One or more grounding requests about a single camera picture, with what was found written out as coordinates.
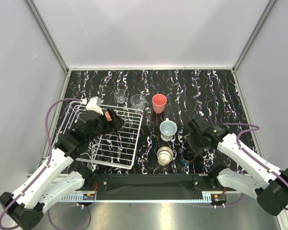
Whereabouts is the light blue plastic cup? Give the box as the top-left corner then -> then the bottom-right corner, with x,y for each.
159,118 -> 177,141

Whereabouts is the steel metal cup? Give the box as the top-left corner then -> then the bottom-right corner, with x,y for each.
157,147 -> 174,166

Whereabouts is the salmon ceramic mug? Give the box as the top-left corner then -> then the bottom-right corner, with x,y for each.
105,111 -> 112,122

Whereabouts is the white wire dish rack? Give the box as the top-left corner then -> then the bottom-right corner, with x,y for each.
50,101 -> 144,170

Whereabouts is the clear glass tumbler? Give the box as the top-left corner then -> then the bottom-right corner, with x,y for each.
131,94 -> 146,113

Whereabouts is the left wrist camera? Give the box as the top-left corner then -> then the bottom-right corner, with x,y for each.
81,96 -> 104,115

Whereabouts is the dark blue glass mug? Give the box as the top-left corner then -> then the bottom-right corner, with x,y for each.
178,148 -> 195,166

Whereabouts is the small clear faceted glass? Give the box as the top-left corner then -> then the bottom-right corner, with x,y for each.
114,89 -> 126,104

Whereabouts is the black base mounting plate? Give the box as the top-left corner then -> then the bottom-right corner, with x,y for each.
81,174 -> 224,201

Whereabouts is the pink plastic cup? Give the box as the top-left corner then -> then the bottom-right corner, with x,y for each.
152,94 -> 167,114

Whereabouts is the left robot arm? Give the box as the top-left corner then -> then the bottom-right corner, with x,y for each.
0,107 -> 125,230

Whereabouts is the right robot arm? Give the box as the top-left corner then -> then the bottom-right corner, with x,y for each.
184,115 -> 288,216

